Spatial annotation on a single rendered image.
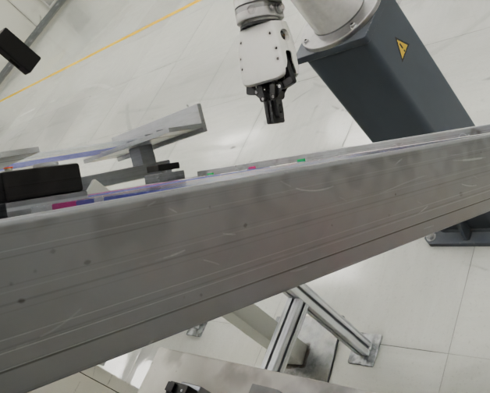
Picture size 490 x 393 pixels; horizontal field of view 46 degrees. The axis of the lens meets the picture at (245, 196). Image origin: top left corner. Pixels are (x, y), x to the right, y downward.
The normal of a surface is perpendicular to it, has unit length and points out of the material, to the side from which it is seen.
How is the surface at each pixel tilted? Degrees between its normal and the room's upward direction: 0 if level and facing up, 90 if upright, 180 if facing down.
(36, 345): 90
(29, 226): 90
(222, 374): 0
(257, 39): 45
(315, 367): 0
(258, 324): 90
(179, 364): 0
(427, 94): 90
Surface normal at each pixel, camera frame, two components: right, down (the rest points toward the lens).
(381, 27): 0.68, -0.07
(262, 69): -0.63, 0.25
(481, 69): -0.62, -0.58
